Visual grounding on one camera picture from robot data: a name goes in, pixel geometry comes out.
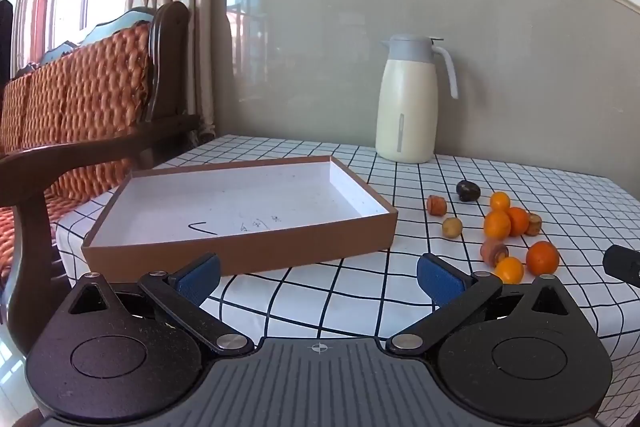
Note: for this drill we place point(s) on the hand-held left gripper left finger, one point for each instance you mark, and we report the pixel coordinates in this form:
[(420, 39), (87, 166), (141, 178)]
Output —
[(200, 279)]

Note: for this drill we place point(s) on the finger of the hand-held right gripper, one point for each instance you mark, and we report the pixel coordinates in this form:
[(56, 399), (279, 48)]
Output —
[(620, 263)]

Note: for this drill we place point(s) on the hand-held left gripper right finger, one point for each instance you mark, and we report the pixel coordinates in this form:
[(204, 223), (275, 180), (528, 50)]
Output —
[(440, 279)]

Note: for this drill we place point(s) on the small yellow potato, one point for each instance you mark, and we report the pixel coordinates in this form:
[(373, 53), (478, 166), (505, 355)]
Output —
[(451, 227)]

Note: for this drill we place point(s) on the carrot top piece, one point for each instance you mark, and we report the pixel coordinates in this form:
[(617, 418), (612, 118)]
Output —
[(494, 253)]

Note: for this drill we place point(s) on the orange mandarin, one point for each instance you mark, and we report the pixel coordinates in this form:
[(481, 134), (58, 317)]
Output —
[(509, 270), (499, 201), (542, 257), (520, 221), (496, 225)]

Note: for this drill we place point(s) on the shallow brown cardboard box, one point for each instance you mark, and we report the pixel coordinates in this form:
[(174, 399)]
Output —
[(225, 202)]

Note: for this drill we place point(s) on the dark brown wrinkled lump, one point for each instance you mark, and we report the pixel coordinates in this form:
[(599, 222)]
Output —
[(468, 191)]

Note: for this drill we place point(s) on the small carrot end piece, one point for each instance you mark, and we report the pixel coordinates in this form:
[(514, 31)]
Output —
[(534, 224)]

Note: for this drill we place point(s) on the white black-checked tablecloth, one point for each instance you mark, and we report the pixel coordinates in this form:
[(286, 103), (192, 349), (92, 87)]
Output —
[(325, 297)]

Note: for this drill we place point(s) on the cream thermos jug grey lid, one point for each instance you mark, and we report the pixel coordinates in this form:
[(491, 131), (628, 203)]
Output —
[(405, 107)]

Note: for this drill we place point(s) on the wooden sofa orange woven cushions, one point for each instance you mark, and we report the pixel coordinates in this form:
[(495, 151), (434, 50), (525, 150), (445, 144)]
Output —
[(100, 82)]

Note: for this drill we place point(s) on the black hanging coat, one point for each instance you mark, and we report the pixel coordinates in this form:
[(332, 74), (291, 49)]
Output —
[(5, 37)]

